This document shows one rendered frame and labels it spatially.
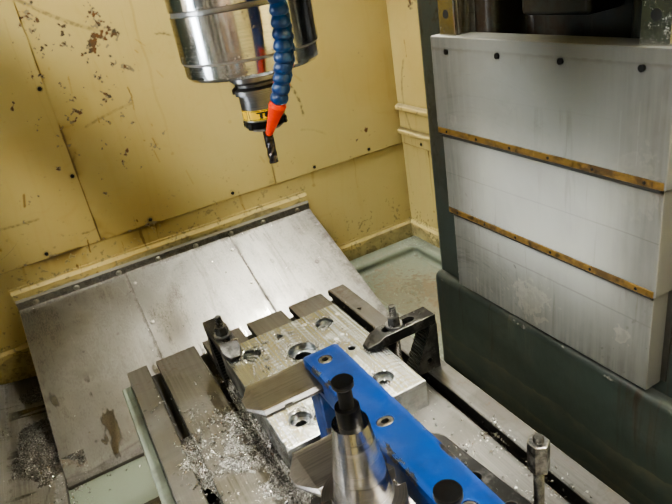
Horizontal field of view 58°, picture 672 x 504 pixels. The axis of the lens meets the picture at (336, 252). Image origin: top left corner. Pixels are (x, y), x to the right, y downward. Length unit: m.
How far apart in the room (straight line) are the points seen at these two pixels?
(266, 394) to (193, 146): 1.28
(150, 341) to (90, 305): 0.22
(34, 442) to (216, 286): 0.59
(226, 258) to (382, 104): 0.71
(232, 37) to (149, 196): 1.17
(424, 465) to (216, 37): 0.46
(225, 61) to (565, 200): 0.58
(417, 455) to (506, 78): 0.68
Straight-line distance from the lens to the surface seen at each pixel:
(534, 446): 0.78
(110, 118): 1.74
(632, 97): 0.87
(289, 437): 0.88
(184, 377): 1.22
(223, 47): 0.67
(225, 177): 1.84
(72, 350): 1.72
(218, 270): 1.80
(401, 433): 0.51
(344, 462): 0.43
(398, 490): 0.47
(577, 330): 1.11
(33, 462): 1.61
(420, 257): 2.13
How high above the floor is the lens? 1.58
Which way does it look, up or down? 26 degrees down
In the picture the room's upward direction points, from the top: 10 degrees counter-clockwise
